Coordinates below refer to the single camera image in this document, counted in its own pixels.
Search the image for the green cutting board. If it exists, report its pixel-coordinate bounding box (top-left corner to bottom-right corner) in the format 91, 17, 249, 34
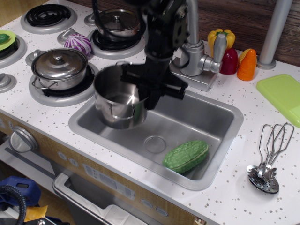
256, 74, 300, 127

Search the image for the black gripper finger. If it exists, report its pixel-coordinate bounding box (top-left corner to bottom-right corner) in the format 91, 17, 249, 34
146, 92, 162, 110
137, 85, 149, 101

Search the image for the silver toy faucet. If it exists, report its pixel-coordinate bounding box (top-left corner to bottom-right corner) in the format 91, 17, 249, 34
170, 0, 227, 92

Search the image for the lidded steel pot rear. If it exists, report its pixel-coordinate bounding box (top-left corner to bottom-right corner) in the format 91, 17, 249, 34
95, 9, 140, 41

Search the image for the steel sink basin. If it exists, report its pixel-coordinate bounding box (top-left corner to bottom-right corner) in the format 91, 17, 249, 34
69, 91, 243, 190

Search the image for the steel utensil wire handle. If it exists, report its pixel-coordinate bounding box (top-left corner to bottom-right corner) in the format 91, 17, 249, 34
257, 124, 285, 181

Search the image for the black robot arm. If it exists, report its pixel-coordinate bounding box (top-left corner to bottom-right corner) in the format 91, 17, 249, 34
121, 0, 189, 110

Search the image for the orange carrot toy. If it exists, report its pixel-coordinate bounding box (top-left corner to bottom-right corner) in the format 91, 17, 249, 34
237, 49, 257, 81

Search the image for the silver stove knob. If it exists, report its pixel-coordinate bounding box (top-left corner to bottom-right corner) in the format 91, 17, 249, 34
25, 49, 45, 67
0, 73, 16, 93
84, 12, 97, 27
57, 28, 77, 45

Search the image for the black coil burner rear left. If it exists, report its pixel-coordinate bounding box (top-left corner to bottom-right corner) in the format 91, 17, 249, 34
25, 4, 71, 27

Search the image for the silver oven knob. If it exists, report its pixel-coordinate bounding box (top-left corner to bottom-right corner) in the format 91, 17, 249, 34
9, 126, 38, 153

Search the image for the yellow bell pepper toy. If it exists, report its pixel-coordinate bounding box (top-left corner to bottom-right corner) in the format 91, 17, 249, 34
207, 28, 236, 58

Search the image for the steel slotted spoon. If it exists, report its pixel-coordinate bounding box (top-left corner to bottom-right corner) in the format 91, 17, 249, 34
246, 123, 294, 194

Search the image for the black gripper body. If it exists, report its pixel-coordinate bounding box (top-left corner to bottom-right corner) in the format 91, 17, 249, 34
121, 56, 188, 99

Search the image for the lidded steel pot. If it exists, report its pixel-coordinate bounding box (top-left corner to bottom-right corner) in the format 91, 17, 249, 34
31, 48, 88, 91
95, 9, 140, 41

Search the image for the red pepper toy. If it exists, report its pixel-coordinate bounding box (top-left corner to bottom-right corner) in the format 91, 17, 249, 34
220, 48, 238, 75

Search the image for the blue device with cable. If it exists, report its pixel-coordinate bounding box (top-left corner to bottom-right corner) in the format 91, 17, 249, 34
0, 176, 42, 225

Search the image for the silver oven door handle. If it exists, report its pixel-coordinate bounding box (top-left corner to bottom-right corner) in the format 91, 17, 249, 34
52, 173, 146, 225

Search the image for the lidded steel pot front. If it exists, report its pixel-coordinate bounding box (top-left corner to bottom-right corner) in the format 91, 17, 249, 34
31, 48, 88, 91

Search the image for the green bitter melon toy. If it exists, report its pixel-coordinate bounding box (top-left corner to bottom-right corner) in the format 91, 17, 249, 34
162, 140, 209, 174

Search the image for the green plate with vegetable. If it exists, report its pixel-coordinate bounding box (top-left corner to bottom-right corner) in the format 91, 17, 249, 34
0, 30, 16, 51

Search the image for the grey vertical post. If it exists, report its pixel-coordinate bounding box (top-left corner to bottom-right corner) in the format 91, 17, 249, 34
257, 0, 293, 70

